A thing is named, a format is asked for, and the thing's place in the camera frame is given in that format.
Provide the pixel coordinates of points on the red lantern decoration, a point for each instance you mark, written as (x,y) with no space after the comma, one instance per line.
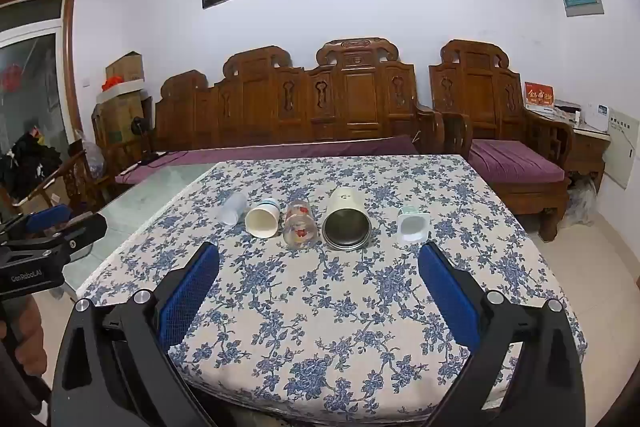
(10,78)

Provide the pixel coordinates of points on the large cardboard box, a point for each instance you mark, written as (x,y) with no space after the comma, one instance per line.
(120,119)

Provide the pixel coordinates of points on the purple armchair cushion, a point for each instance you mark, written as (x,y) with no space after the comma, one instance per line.
(515,162)

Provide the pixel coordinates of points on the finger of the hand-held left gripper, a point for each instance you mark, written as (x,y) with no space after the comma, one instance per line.
(82,229)
(47,217)

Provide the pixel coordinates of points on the cream metal tumbler cup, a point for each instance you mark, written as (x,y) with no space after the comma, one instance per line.
(345,224)

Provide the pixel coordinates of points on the wooden side chair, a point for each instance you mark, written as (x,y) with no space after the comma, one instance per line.
(75,179)

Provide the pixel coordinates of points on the carved wooden sofa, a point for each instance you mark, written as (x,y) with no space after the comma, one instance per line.
(300,102)

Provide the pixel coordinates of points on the carved wooden armchair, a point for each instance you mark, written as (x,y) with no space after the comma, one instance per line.
(480,97)

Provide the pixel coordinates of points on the wooden side table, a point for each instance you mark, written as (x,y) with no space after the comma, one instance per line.
(587,152)

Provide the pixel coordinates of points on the purple sofa cushion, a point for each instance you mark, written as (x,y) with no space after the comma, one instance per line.
(260,154)

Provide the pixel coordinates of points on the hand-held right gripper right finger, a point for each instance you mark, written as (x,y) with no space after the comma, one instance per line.
(447,294)

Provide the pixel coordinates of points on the white square cup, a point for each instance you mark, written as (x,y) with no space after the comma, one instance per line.
(412,228)

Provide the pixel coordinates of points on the flower print glass cup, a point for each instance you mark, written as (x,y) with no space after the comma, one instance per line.
(300,227)

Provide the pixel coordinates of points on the person's left hand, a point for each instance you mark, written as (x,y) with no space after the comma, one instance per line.
(27,339)

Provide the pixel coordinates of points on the dark clothes pile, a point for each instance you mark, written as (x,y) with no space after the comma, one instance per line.
(30,164)

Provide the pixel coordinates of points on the blue floral tablecloth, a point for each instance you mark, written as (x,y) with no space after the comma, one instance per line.
(325,317)

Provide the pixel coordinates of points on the black desk fan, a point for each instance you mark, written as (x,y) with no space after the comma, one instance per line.
(140,129)

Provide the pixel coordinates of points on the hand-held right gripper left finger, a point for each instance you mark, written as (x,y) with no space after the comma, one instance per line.
(192,289)

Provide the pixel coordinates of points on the white box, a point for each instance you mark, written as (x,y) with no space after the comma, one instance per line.
(596,117)

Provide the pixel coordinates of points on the red gift box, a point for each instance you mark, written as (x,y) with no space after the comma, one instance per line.
(539,99)

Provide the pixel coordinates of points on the white wall panel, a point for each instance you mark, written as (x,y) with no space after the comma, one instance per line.
(622,149)

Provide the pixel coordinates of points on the glass door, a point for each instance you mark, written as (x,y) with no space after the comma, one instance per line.
(35,77)

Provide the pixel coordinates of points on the translucent plastic cup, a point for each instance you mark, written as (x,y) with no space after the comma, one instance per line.
(232,209)

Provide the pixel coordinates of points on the small cardboard box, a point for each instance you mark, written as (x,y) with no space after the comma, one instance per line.
(125,68)

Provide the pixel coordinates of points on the white paper cup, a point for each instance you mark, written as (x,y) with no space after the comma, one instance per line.
(261,222)

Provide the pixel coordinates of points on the clear plastic bag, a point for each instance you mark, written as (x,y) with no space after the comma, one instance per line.
(580,204)

